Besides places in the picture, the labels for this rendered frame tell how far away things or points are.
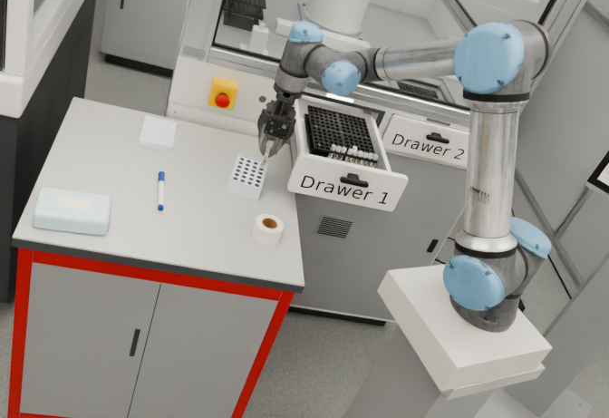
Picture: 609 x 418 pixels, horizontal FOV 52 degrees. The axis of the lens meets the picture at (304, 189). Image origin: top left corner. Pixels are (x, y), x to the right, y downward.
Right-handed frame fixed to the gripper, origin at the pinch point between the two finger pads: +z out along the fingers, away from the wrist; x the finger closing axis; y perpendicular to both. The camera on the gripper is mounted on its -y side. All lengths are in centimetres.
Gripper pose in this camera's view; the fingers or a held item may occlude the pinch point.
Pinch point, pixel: (267, 150)
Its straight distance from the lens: 162.0
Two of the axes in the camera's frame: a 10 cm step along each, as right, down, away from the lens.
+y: -0.9, 5.6, -8.2
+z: -3.0, 7.7, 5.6
